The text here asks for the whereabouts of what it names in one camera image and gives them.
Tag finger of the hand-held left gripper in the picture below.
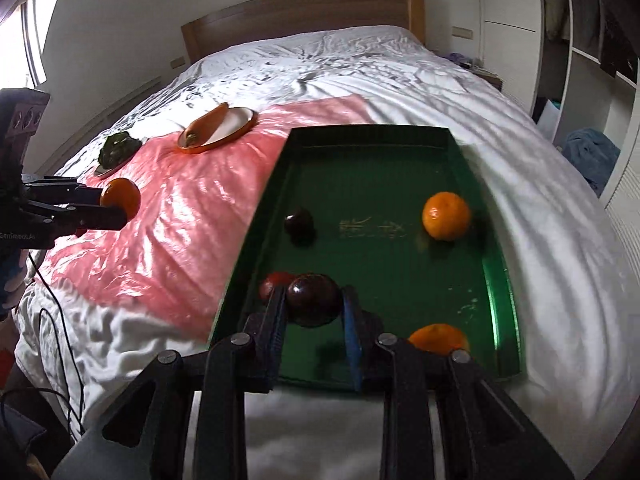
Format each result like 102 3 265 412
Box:
22 175 106 208
27 202 128 236

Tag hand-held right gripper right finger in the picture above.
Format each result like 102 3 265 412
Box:
341 285 576 480

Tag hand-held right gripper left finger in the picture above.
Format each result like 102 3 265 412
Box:
52 285 290 480

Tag orange mandarin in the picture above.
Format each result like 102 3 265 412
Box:
422 191 472 241
408 323 471 356
100 178 142 222

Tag small red apple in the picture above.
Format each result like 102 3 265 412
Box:
258 272 297 306

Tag dark purple plum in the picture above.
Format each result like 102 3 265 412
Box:
286 273 344 329
284 207 316 241

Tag green rectangular tray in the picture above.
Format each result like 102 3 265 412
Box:
209 125 522 393

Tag person's left hand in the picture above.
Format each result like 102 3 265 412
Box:
0 252 26 318

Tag patterned grey plate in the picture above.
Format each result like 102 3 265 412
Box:
93 147 143 179

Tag green leafy vegetable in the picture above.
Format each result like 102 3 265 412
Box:
97 131 142 171

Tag window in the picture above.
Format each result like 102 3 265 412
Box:
0 0 48 91

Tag pink plastic sheet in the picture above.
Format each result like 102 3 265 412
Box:
37 94 376 341

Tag carrot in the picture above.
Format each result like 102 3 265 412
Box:
182 102 230 147

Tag white plate with orange rim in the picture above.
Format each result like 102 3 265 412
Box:
177 107 258 155

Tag bed with white sheet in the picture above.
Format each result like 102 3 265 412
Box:
15 25 640 480

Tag wooden headboard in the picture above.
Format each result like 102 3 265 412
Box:
180 0 426 63

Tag wooden nightstand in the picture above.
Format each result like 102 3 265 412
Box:
452 52 503 92

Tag blue cloth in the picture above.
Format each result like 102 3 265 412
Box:
560 129 621 196

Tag white wardrobe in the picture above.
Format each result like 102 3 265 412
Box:
475 0 640 211

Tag hanging dark clothes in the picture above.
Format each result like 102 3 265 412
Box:
542 0 640 83

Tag black cable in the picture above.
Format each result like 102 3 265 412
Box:
27 252 86 436

